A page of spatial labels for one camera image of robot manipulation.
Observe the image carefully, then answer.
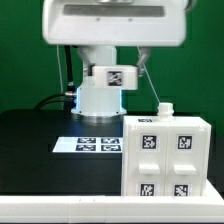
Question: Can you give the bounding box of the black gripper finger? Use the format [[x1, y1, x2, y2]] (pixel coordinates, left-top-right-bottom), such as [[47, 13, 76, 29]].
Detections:
[[137, 47, 150, 77]]

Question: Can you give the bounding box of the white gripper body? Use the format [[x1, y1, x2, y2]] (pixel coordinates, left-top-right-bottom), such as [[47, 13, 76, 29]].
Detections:
[[42, 0, 186, 47]]

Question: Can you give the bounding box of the white cabinet body box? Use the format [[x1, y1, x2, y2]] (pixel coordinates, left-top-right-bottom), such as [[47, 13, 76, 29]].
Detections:
[[121, 103, 211, 196]]

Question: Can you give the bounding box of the white cabinet door panel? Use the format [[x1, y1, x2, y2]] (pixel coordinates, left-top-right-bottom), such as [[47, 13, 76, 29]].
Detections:
[[127, 129, 167, 197], [165, 128, 205, 197]]

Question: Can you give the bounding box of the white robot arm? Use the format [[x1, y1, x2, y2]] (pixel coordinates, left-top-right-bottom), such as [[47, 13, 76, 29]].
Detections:
[[42, 0, 188, 123]]

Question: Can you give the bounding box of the white base tag plate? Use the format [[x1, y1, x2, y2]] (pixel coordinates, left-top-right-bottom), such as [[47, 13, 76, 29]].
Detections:
[[53, 137, 123, 153]]

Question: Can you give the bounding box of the black cable bundle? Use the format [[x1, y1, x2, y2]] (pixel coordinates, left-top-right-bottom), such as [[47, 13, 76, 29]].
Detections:
[[32, 93, 78, 111]]

